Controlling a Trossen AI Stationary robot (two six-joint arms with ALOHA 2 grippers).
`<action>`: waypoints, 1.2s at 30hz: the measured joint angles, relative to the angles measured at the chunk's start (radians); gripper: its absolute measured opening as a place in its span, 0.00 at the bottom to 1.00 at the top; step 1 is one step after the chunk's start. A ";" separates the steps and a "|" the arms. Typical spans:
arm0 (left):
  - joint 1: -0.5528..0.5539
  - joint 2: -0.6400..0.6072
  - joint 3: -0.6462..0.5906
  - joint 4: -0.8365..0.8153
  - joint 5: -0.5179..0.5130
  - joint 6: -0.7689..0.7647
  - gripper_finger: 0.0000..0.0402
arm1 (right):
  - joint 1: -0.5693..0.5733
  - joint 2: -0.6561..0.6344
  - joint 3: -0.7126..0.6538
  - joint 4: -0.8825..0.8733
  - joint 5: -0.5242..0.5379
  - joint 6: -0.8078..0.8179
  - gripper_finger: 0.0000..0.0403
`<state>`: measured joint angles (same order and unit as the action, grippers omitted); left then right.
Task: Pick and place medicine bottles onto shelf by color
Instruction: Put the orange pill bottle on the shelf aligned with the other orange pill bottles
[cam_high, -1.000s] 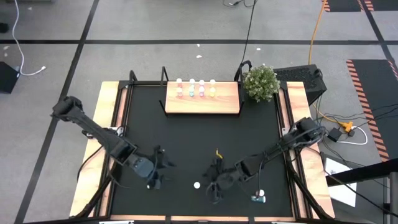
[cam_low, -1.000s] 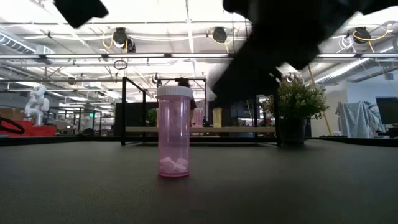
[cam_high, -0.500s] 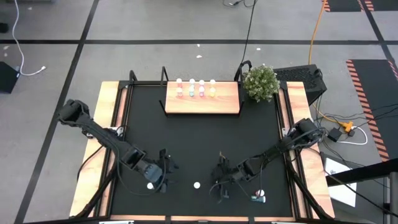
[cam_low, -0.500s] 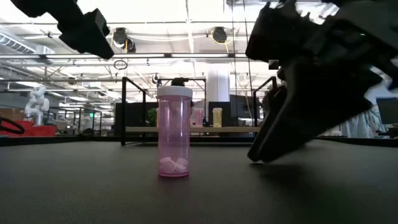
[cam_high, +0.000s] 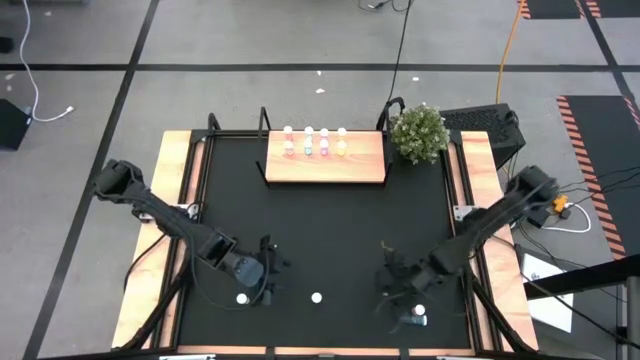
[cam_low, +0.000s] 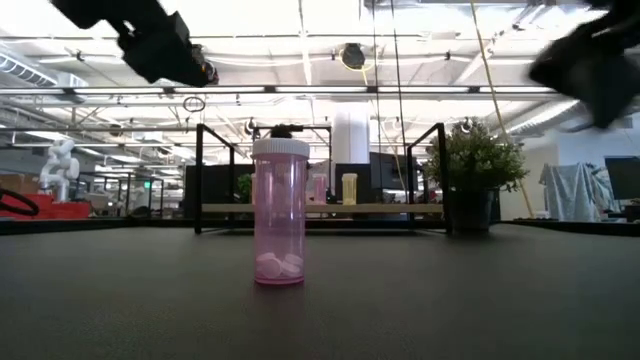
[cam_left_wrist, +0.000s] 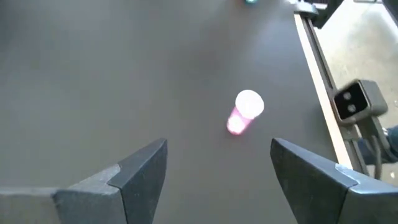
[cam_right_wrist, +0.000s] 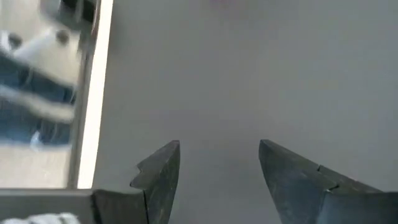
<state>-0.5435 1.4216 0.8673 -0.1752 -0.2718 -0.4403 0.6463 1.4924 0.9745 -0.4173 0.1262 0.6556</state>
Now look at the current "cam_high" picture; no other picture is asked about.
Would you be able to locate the grey post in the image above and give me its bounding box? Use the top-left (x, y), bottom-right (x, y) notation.
top-left (624, 274), bottom-right (640, 360)

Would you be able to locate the wooden table side board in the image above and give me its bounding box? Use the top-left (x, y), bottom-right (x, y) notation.
top-left (447, 130), bottom-right (540, 351)
top-left (110, 130), bottom-right (207, 350)

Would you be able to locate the black box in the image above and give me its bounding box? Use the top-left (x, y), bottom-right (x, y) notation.
top-left (0, 98), bottom-right (32, 152)

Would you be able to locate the black computer case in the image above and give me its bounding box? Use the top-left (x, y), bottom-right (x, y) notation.
top-left (438, 102), bottom-right (527, 170)

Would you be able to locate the black metal table frame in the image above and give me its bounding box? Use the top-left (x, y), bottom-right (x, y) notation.
top-left (119, 112), bottom-right (539, 354)

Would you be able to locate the wooden shelf black metal frame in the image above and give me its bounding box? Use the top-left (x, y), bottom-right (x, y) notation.
top-left (254, 96), bottom-right (407, 187)

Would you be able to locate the yellow power cable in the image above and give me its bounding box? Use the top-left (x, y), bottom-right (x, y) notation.
top-left (494, 0), bottom-right (529, 105)

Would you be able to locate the black power adapter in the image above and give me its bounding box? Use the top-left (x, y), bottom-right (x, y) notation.
top-left (527, 204), bottom-right (551, 229)

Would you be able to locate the black beam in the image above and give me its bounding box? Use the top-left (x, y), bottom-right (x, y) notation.
top-left (523, 253), bottom-right (640, 301)

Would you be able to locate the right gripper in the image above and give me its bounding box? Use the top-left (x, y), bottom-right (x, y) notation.
top-left (374, 248), bottom-right (436, 302)

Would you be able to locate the white cable with plug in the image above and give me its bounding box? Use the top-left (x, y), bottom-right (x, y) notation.
top-left (18, 0), bottom-right (75, 123)

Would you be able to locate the white paper sheet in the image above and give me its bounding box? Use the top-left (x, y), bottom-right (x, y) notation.
top-left (519, 252), bottom-right (576, 335)

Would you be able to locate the green potted plant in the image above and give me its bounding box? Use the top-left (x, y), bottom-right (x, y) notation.
top-left (389, 102), bottom-right (451, 166)

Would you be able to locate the black hanging cable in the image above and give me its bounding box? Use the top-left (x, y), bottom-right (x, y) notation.
top-left (356, 0), bottom-right (416, 104)

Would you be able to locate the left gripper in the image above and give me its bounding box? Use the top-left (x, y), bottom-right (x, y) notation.
top-left (255, 233), bottom-right (292, 307)

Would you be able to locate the black mat orange striped edge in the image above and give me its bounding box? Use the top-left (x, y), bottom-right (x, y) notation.
top-left (555, 94), bottom-right (640, 261)
top-left (584, 0), bottom-right (640, 19)
top-left (517, 0), bottom-right (586, 20)

